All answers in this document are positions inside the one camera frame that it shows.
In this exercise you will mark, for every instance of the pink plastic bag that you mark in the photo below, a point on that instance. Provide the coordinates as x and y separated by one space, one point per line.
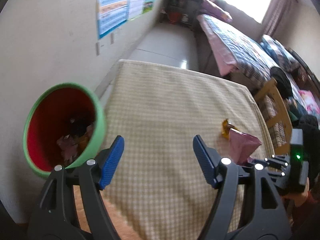
242 145

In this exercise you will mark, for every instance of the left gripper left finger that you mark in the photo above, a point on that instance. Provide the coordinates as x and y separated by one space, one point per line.
70 205

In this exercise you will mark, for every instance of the pink curtain right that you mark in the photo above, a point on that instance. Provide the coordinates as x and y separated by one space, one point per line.
277 16

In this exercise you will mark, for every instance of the red bucket on floor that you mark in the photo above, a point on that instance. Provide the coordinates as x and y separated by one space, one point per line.
174 17

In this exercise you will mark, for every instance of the wooden chair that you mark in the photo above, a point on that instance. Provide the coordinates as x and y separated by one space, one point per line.
276 116

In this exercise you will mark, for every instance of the white wall socket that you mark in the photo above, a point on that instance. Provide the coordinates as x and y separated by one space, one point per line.
97 46

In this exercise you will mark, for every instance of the dark corner shelf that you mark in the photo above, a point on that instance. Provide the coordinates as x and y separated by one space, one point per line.
188 8

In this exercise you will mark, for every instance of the bed with checked quilt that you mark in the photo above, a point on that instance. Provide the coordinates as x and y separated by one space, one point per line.
237 55

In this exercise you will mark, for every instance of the yellow snack wrapper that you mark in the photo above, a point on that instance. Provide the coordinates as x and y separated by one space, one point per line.
226 127

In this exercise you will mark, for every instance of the blue patterned pillow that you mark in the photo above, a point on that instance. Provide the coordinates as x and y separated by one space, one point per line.
279 54

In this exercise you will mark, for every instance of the black clothing on chair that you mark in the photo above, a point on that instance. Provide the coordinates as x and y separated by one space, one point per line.
283 84

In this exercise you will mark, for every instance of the purple pillow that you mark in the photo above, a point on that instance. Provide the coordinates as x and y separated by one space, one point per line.
211 9

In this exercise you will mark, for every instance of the blue pinyin wall poster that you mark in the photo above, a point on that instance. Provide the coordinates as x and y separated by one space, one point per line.
110 15

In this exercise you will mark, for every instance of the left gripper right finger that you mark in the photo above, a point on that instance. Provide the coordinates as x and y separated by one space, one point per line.
262 216

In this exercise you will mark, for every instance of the right hand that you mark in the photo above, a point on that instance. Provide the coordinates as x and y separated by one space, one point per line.
298 198

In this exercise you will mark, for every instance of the beige checked table cloth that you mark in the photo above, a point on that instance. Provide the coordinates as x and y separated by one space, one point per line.
158 186

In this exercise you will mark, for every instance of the green red trash bin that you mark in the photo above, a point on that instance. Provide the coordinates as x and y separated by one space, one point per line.
64 109

